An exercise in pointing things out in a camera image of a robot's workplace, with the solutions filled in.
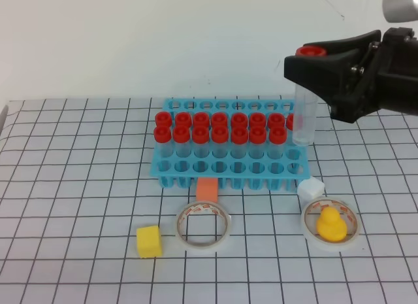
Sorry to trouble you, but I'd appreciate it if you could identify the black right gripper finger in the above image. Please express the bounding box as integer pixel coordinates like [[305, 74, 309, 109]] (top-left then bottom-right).
[[284, 49, 376, 124], [304, 30, 381, 55]]

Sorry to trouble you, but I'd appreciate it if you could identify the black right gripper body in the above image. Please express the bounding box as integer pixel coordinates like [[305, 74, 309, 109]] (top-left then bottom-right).
[[359, 27, 417, 116]]

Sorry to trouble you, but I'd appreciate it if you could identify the red capped test tube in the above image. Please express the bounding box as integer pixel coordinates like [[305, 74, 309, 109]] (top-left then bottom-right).
[[292, 46, 327, 147]]

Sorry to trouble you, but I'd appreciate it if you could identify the back row tube eight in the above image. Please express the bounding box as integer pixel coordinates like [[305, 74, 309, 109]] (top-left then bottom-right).
[[285, 113, 294, 131]]

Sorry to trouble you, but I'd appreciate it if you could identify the back row tube seven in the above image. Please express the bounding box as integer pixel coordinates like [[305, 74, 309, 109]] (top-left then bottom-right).
[[267, 112, 286, 129]]

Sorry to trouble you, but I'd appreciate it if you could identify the row tube seven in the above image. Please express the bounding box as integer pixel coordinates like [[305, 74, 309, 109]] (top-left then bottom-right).
[[268, 126, 287, 160], [267, 112, 286, 129]]

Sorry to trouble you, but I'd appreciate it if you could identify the front row tube seven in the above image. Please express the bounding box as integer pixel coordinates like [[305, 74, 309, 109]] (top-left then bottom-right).
[[268, 126, 287, 160]]

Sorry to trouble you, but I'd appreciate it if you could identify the back row tube six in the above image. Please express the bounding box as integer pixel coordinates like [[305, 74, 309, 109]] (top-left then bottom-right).
[[249, 112, 266, 129]]

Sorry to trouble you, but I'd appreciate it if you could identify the row tube six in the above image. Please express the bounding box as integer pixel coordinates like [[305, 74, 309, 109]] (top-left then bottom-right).
[[249, 112, 266, 129], [249, 126, 266, 159]]

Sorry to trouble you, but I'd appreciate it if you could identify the front row tube six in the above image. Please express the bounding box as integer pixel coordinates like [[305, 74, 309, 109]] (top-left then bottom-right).
[[249, 126, 266, 159]]

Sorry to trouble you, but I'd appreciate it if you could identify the back row tube five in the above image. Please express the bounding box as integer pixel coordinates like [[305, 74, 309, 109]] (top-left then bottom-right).
[[230, 112, 248, 129]]

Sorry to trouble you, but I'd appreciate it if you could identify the row tube five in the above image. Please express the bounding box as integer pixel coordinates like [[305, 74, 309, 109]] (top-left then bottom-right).
[[231, 127, 249, 159], [230, 112, 248, 129]]

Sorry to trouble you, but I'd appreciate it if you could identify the front row tube five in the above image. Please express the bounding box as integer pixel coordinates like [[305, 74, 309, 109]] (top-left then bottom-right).
[[231, 127, 249, 159]]

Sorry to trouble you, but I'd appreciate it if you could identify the blue test tube rack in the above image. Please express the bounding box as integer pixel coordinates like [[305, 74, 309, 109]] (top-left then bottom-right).
[[150, 98, 310, 191]]

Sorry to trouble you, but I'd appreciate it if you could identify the back row tube four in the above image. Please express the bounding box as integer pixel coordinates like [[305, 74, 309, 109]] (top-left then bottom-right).
[[210, 112, 228, 129]]

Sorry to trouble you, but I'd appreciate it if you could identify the row tube four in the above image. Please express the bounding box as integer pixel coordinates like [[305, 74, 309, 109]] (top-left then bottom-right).
[[210, 112, 228, 129], [211, 126, 229, 158]]

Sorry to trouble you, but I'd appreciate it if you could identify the front row tube four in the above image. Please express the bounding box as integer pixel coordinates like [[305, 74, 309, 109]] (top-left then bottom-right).
[[211, 126, 229, 158]]

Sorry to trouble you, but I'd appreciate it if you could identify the back row tube three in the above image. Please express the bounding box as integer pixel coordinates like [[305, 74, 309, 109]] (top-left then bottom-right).
[[193, 112, 210, 129]]

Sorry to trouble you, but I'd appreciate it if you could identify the row tube three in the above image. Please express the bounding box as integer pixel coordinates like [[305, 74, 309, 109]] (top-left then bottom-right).
[[193, 112, 210, 129], [192, 126, 210, 158]]

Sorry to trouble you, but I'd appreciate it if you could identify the front row tube three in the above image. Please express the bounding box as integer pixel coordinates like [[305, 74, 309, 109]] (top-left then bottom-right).
[[192, 126, 210, 158]]

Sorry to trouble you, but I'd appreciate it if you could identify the back row tube two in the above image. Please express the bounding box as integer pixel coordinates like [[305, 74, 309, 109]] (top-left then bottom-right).
[[174, 112, 193, 129]]

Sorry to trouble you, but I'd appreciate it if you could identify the row tube two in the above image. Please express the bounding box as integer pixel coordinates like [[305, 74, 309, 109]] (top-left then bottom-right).
[[174, 112, 193, 129], [172, 126, 191, 158]]

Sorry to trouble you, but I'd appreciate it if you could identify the front row tube two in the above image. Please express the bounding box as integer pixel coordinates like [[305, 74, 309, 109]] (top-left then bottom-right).
[[172, 126, 191, 158]]

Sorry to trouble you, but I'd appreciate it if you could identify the back row tube one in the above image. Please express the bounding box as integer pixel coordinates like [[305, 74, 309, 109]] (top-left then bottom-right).
[[155, 111, 172, 129]]

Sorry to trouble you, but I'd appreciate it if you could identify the row tube one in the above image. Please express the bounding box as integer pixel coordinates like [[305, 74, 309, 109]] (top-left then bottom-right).
[[155, 111, 172, 129], [153, 126, 173, 158]]

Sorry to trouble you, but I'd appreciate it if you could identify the front row tube one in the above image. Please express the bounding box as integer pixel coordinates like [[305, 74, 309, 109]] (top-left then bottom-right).
[[153, 126, 173, 158]]

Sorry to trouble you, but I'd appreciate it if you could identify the white foam cube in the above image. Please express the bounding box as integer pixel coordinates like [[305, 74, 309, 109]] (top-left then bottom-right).
[[297, 177, 325, 201]]

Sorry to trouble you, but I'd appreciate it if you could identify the yellow rubber duck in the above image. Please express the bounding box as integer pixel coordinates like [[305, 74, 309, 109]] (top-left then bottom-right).
[[316, 207, 347, 243]]

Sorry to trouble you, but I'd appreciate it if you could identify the right clear tape roll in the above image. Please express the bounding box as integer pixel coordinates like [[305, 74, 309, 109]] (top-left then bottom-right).
[[300, 197, 361, 252]]

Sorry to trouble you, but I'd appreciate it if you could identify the clear tape roll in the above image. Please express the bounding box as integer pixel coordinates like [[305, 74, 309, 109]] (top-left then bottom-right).
[[300, 197, 361, 252], [174, 201, 232, 255]]

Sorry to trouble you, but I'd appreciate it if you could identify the orange foam block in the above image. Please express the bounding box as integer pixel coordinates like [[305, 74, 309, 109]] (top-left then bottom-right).
[[196, 177, 219, 203]]

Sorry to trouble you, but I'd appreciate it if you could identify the left clear tape roll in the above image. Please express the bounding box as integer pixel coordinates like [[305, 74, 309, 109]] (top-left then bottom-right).
[[174, 201, 232, 255]]

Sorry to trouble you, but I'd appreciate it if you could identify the yellow foam cube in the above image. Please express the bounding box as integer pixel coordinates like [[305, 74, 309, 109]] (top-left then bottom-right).
[[136, 225, 163, 258]]

